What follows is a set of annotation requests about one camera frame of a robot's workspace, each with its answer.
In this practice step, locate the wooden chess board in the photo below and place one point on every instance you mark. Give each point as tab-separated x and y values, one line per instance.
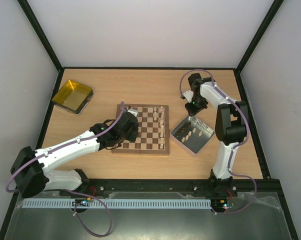
153	136

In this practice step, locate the pink metal tin tray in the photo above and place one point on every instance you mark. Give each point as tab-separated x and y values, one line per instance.
194	144

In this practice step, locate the slotted grey cable duct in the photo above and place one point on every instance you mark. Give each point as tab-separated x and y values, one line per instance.
62	203

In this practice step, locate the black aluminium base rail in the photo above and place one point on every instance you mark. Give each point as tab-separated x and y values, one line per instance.
150	186

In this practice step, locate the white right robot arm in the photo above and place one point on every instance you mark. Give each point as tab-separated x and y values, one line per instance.
231	127

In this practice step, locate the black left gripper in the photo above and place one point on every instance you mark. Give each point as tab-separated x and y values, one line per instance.
133	137

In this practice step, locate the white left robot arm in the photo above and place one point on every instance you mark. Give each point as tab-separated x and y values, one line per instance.
35	171

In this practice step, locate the yellow tin lid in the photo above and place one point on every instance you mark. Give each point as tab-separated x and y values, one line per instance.
73	97

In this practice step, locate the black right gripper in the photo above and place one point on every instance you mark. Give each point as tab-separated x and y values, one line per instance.
193	109

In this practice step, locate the black enclosure frame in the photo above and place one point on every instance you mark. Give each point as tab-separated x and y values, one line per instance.
265	183

